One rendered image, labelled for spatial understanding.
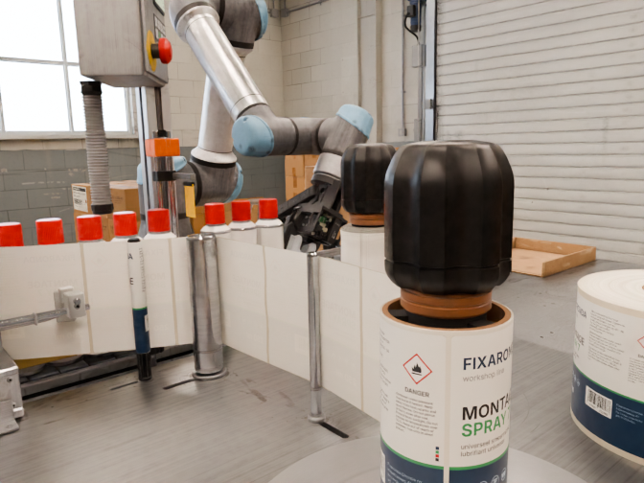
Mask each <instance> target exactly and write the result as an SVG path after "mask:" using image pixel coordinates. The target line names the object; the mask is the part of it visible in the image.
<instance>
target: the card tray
mask: <svg viewBox="0 0 644 483"><path fill-rule="evenodd" d="M595 260H596V246H588V245H580V244H573V243H565V242H557V241H542V240H534V239H526V238H519V237H513V245H512V272H515V273H519V274H525V275H531V276H536V277H542V278H543V277H546V276H549V275H552V274H555V273H558V272H561V271H564V270H567V269H570V268H572V267H575V266H578V265H583V264H586V263H589V262H592V261H595Z"/></svg>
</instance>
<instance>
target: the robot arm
mask: <svg viewBox="0 0 644 483"><path fill-rule="evenodd" d="M169 11H170V18H171V22H172V25H173V28H174V29H175V31H176V33H177V35H178V36H179V38H180V39H181V40H182V41H183V42H185V43H188V44H189V45H190V47H191V49H192V50H193V52H194V54H195V56H196V58H197V59H198V61H199V63H200V65H201V66H202V68H203V70H204V71H205V73H206V75H207V77H206V84H205V93H204V101H203V108H202V116H201V125H200V132H199V140H198V146H197V147H196V148H195V149H193V150H192V152H191V160H190V161H189V162H187V160H186V159H185V157H184V156H174V157H173V159H174V170H175V171H176V172H177V173H195V180H187V179H176V180H175V187H176V200H177V214H178V228H179V238H181V237H187V236H189V235H192V234H194V233H195V232H194V230H193V227H192V225H191V223H190V218H189V217H187V214H186V199H185V186H184V185H183V182H184V181H191V182H194V183H195V185H194V192H195V207H198V206H204V205H205V204H206V203H217V202H218V203H229V202H231V201H233V200H234V199H236V198H237V196H238V195H239V193H240V192H241V189H242V183H243V175H242V174H241V172H242V168H241V166H240V165H239V164H238V163H237V157H236V156H235V154H234V153H233V151H232V148H233V144H234V147H235V149H236V150H237V151H238V152H239V153H240V154H242V155H245V156H256V157H265V156H275V155H308V154H313V155H319V158H318V160H317V163H316V165H315V168H314V170H313V176H312V179H311V181H310V183H311V184H312V186H310V187H309V188H307V189H306V190H305V191H303V192H301V193H300V194H298V195H296V196H294V197H293V198H291V199H289V200H288V201H286V202H284V203H283V204H281V205H280V206H278V217H277V219H279V220H280V221H281V222H283V223H284V249H286V250H290V251H295V252H301V253H306V254H307V253H308V252H312V251H313V252H317V250H318V249H319V247H320V244H323V245H327V246H331V245H335V246H339V243H340V241H341V234H340V236H339V239H338V240H336V237H337V234H338V231H339V229H340V227H342V226H343V225H345V224H347V223H348V220H346V219H344V218H343V216H342V215H341V214H339V210H340V208H341V199H342V198H341V176H340V162H341V158H342V155H343V153H344V151H345V149H346V148H347V147H348V146H351V145H355V144H366V143H367V141H368V140H369V138H370V137H369V135H370V132H371V129H372V126H373V123H374V120H373V117H372V116H371V114H370V113H368V111H366V110H365V109H363V108H361V107H359V106H356V105H353V104H344V105H342V106H341V107H340V108H339V110H338V112H337V113H336V114H335V115H336V117H335V118H308V117H300V118H293V117H277V116H275V115H274V113H273V111H272V110H271V108H270V107H269V105H268V103H267V101H266V100H265V98H264V96H263V94H262V93H261V91H260V90H259V88H258V86H257V85H256V83H255V82H254V81H253V79H252V78H251V76H250V74H249V73H248V71H247V70H246V68H245V66H244V63H245V57H246V56H247V55H248V54H249V53H250V52H252V51H253V48H254V41H257V40H259V39H261V38H262V37H263V35H264V34H265V31H266V28H267V23H268V12H267V7H266V3H265V1H264V0H170V6H169ZM137 184H138V193H139V205H140V217H141V224H140V228H139V232H138V236H139V237H140V238H142V239H143V238H144V237H145V236H146V235H147V226H146V213H145V201H144V189H143V177H142V165H141V163H140V164H139V165H138V168H137ZM300 235H301V236H302V237H303V241H304V243H302V237H301V236H300Z"/></svg>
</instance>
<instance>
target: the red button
mask: <svg viewBox="0 0 644 483"><path fill-rule="evenodd" d="M150 51H151V56H152V58H160V60H161V62H162V63H163V64H169V63H170V62H171V60H172V59H173V48H172V45H171V43H170V42H169V40H168V39H167V38H165V37H161V38H159V42H158V43H151V45H150Z"/></svg>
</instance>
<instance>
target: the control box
mask: <svg viewBox="0 0 644 483"><path fill-rule="evenodd" d="M73 8H74V18H75V28H76V39H77V48H78V59H79V68H80V75H81V76H83V77H85V78H88V79H91V80H93V81H101V82H102V84H105V85H108V86H110V87H113V88H138V87H142V86H154V87H163V86H165V83H169V76H168V64H163V63H162V62H161V60H160V58H152V56H151V51H150V45H151V43H158V41H157V40H156V39H155V33H154V20H153V14H155V15H156V16H157V17H158V18H159V19H160V20H161V21H162V23H163V24H164V25H165V20H164V16H163V15H162V14H161V12H160V11H159V10H158V9H157V8H156V7H155V6H154V5H153V1H152V0H73Z"/></svg>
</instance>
